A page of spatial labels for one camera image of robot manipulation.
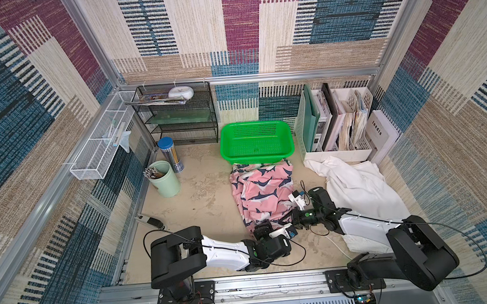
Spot black handheld tool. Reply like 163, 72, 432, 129
135, 215, 165, 230

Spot black wire shelf rack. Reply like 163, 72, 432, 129
131, 82, 219, 145

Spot grey Inedia magazine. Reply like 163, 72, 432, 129
365, 110, 400, 165

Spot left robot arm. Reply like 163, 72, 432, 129
146, 224, 291, 301

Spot white plastic file organizer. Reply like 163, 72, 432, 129
300, 83, 373, 163

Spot light green cup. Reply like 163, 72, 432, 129
144, 160, 181, 198

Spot green plastic basket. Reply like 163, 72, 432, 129
219, 121, 295, 164

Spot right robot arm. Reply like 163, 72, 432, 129
289, 187, 460, 291

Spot blue lid cylindrical can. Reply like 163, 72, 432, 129
157, 137, 185, 173

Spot white crumpled shirt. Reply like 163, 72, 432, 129
303, 151, 415, 257

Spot white round object on shelf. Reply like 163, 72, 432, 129
168, 86, 194, 100

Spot green folder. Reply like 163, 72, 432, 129
294, 85, 320, 153

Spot pink shark print shorts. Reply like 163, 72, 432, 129
230, 159, 297, 234

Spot white wire wall basket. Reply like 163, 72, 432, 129
70, 91, 134, 181

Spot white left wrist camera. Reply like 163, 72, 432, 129
269, 223, 298, 240

